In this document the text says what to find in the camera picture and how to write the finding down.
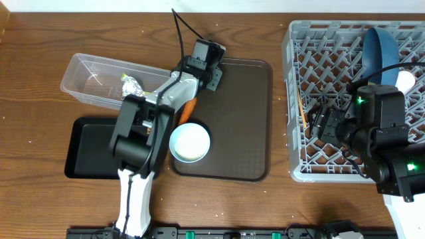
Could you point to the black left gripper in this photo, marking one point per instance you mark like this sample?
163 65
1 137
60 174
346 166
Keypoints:
214 78

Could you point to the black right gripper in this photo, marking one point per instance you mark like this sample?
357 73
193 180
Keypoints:
325 123

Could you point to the orange carrot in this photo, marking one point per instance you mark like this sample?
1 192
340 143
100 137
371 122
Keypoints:
187 111

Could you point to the light blue rice bowl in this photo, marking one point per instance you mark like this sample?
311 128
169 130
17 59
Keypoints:
189 142

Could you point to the foil wrapper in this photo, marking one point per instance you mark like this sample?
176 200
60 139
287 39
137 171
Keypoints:
131 86

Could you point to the pink cup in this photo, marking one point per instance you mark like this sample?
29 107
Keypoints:
405 81

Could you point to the dark blue bowl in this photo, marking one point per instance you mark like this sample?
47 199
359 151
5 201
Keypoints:
380 50

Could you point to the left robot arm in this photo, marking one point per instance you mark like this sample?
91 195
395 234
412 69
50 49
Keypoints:
183 85

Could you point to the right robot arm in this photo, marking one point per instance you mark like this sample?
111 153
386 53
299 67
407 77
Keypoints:
396 169

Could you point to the grey plastic dishwasher rack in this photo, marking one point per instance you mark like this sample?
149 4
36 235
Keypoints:
320 58

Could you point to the wooden chopstick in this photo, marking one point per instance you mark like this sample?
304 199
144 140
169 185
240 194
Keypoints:
302 114

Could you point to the brown serving tray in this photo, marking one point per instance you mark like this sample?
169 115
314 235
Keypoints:
238 118

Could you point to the clear plastic bin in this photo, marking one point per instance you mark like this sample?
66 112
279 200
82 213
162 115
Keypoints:
97 81

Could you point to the black tray bin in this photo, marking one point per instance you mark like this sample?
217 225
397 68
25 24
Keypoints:
100 147

